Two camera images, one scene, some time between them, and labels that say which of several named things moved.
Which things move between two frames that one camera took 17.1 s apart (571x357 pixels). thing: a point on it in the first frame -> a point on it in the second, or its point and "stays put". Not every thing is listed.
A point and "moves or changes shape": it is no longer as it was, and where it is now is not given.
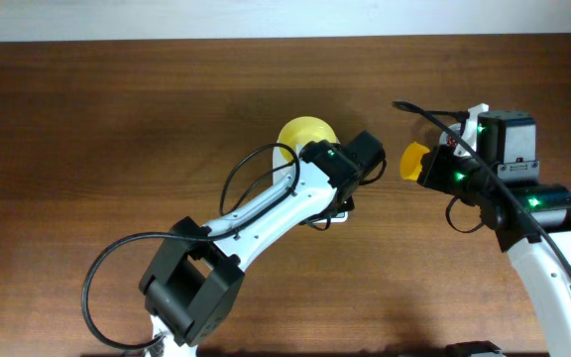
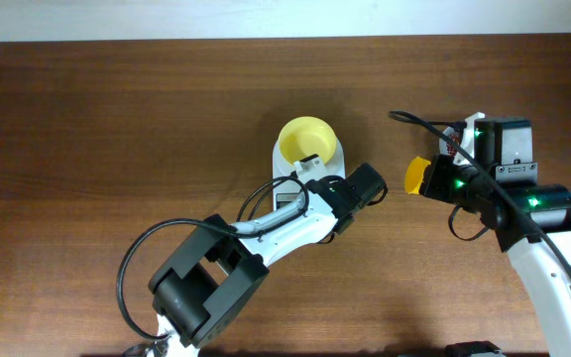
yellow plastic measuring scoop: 410,160 moves or changes shape
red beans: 450,141 stays put
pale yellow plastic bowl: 303,129 stays put
